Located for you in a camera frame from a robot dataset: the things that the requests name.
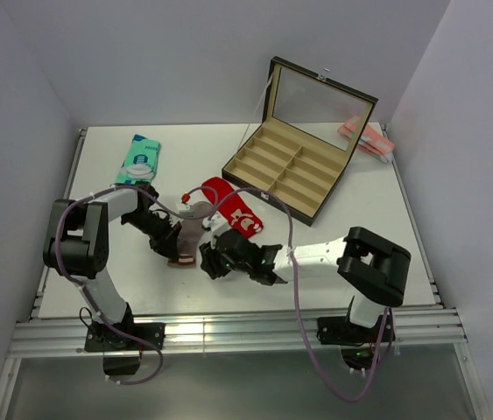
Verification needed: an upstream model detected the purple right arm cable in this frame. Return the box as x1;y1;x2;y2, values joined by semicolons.
204;186;394;403

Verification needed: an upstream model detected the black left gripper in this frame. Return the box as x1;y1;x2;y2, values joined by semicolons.
122;211;182;262

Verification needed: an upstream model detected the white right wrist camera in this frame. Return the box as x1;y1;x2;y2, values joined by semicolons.
202;214;230;239

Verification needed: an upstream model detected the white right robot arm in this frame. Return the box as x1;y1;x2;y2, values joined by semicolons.
199;227;412;341

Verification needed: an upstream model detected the pink patterned sock pair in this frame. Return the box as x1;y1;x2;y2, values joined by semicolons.
338;116;394;164

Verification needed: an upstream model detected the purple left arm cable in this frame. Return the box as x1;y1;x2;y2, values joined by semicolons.
55;185;221;386

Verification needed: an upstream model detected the black compartment display box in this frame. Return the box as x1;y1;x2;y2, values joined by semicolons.
222;56;378;225

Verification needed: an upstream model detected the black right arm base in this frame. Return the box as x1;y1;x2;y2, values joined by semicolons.
316;315;396;374

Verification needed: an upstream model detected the red sock with white print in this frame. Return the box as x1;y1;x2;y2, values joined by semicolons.
201;177;264;238

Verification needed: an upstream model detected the aluminium front rail frame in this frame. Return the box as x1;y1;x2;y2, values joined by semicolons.
0;124;492;419

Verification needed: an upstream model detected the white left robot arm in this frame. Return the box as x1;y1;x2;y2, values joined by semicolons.
43;182;181;349

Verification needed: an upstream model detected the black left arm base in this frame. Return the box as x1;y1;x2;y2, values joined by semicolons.
84;322;166;376

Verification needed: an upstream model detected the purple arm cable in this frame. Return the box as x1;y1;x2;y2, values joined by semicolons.
55;185;221;386
204;186;394;403

